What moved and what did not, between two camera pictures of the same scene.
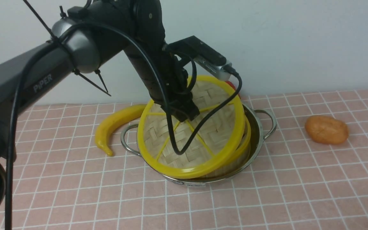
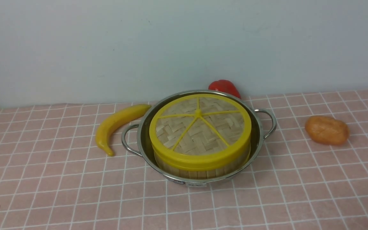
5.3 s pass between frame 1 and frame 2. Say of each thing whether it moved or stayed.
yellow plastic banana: stayed
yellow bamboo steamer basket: moved
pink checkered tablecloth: stayed
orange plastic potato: stayed
